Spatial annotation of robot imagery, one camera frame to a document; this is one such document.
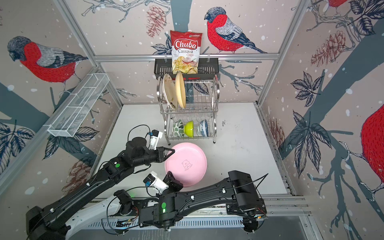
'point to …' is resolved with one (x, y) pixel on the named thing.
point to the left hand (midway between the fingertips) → (174, 153)
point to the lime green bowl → (189, 129)
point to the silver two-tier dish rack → (189, 108)
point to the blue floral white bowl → (203, 129)
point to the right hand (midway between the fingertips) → (168, 178)
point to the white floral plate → (170, 90)
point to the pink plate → (188, 164)
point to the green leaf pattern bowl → (178, 128)
